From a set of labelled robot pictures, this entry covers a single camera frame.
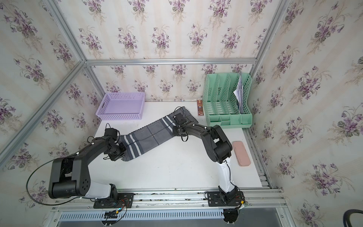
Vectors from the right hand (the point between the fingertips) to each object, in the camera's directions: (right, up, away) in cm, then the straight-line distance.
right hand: (177, 132), depth 100 cm
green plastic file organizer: (+37, +22, +19) cm, 47 cm away
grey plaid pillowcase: (-23, -5, -3) cm, 24 cm away
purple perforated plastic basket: (-48, +20, +17) cm, 55 cm away
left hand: (-32, -12, -11) cm, 36 cm away
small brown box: (+19, +19, +16) cm, 31 cm away
